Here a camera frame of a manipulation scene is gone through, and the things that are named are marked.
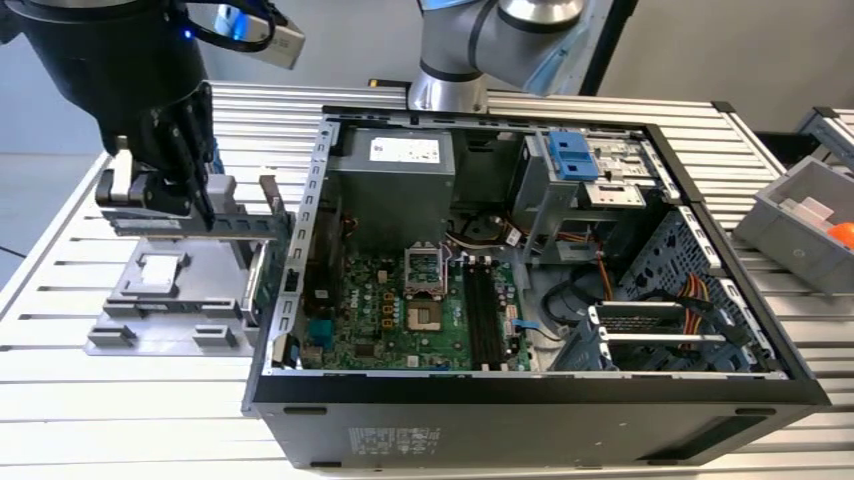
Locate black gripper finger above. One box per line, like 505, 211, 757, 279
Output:
133, 92, 217, 232

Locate black RAM slot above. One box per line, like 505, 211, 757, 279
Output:
484, 254, 513, 372
464, 254, 490, 372

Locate silver CPU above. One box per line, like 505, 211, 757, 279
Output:
139, 255, 182, 285

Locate grey parts rack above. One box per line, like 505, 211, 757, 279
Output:
85, 173, 269, 357

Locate green graphics card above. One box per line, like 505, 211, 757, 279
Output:
244, 174, 300, 331

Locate grey power supply unit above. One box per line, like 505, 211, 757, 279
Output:
326, 125, 460, 251

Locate metal socket cover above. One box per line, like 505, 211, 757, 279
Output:
404, 242, 448, 296

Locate green motherboard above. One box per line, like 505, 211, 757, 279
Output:
298, 249, 536, 374

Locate CPU socket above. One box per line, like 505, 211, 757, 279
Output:
406, 298, 448, 332

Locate blue drive latch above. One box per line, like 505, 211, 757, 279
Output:
548, 130, 597, 182

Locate metal drive cage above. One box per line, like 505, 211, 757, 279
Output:
513, 128, 663, 264

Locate black open PC case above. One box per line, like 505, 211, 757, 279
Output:
240, 102, 833, 471

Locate silver disk bay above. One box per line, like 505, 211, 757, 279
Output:
585, 298, 731, 372

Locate grey plastic bin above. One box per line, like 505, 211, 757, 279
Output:
733, 155, 854, 301

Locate pale block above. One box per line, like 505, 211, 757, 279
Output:
780, 196, 836, 221

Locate small metal slat table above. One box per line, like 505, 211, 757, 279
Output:
797, 106, 854, 174

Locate orange ball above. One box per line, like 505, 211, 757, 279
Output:
825, 222, 854, 250

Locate small camera on silver bracket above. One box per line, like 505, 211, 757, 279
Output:
95, 134, 166, 207

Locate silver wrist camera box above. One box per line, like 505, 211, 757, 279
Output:
199, 0, 308, 71

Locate black cable bundle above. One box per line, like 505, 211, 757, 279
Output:
446, 212, 529, 251

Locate black looped cable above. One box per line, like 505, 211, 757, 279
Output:
541, 279, 593, 344

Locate black frame post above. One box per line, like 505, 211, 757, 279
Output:
578, 0, 641, 97

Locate thin orange wire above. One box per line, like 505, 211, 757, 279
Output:
596, 252, 614, 301

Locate orange yellow red wires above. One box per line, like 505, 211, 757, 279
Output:
677, 273, 711, 346

